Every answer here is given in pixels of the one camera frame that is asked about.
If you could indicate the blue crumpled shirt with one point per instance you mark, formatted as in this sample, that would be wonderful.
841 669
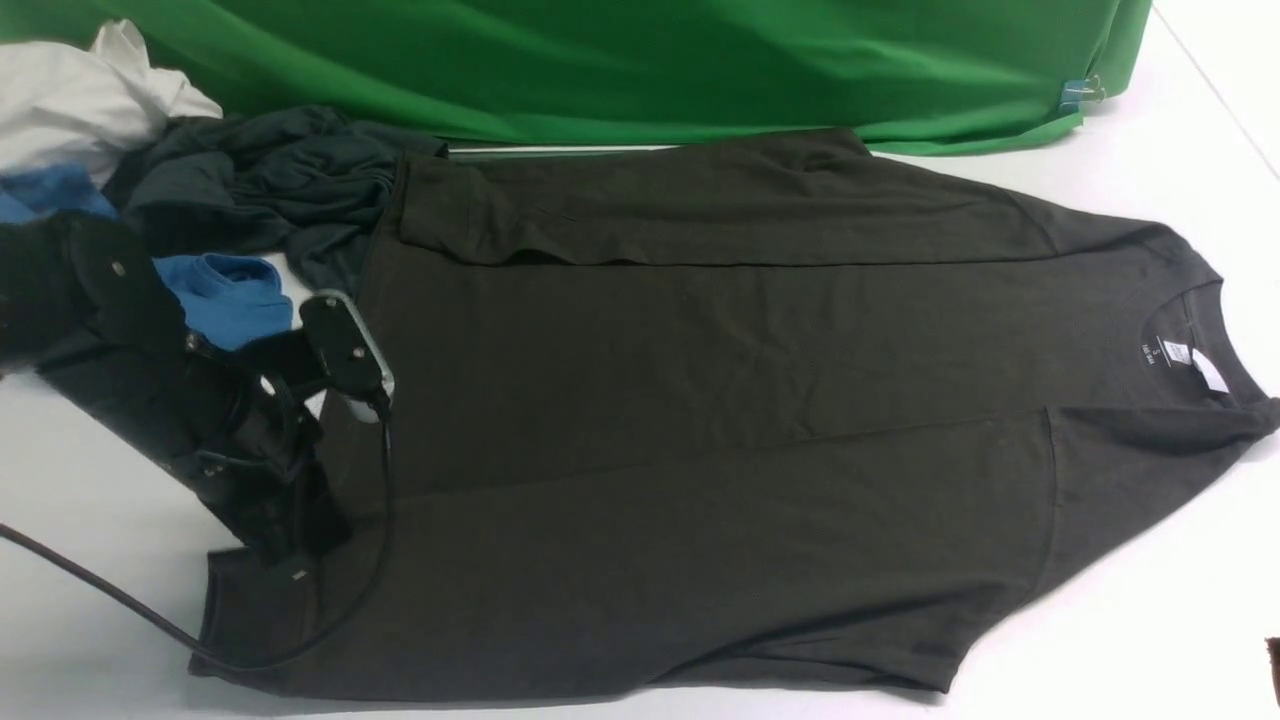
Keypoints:
230 300

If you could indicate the green backdrop cloth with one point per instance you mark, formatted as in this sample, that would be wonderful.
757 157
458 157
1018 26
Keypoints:
917 78

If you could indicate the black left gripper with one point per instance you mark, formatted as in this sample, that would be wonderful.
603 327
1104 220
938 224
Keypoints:
247 444

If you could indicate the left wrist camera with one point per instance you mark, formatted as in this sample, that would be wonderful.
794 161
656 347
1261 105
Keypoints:
353 365

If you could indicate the white crumpled shirt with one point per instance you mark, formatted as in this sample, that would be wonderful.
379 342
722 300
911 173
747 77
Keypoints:
61 104

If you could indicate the gray long-sleeve top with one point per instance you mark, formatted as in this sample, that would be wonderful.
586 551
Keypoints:
768 411

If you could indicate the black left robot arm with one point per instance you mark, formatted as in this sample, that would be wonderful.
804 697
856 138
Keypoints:
84 308

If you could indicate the dark teal crumpled shirt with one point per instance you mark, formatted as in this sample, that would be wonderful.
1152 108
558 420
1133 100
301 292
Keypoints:
307 182

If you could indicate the blue binder clip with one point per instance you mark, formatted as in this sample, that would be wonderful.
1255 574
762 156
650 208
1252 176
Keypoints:
1079 92

